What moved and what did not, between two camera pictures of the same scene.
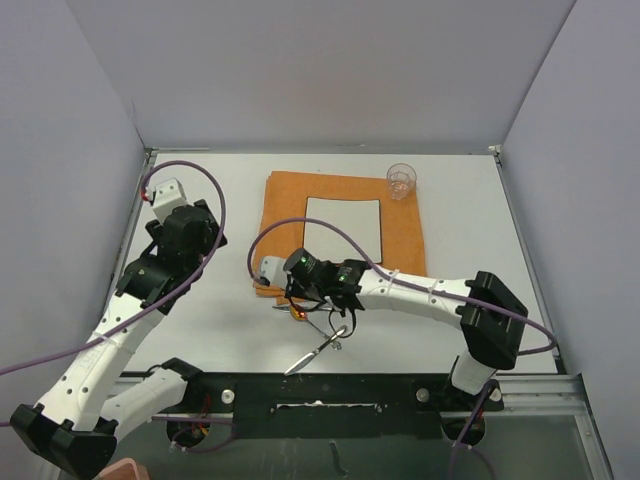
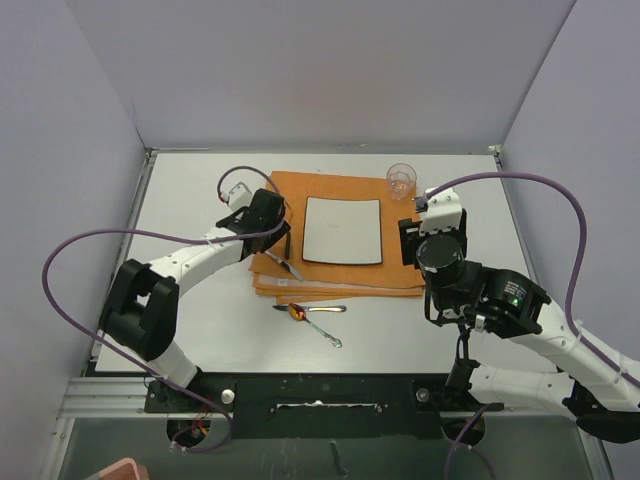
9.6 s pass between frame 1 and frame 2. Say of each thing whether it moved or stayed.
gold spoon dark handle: moved
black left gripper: moved
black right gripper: moved
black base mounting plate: stayed
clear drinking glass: stayed
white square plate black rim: stayed
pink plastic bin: stayed
